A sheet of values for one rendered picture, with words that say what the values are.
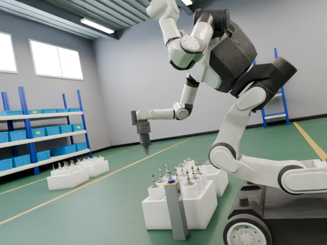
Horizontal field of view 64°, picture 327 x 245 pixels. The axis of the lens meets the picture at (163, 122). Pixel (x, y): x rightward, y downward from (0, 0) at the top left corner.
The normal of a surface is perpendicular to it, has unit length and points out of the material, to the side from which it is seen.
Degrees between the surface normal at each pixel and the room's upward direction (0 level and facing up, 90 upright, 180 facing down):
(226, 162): 90
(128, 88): 90
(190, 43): 68
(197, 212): 90
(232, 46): 79
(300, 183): 90
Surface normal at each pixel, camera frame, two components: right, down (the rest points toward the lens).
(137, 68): -0.40, 0.08
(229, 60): 0.15, -0.22
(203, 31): 0.33, -0.44
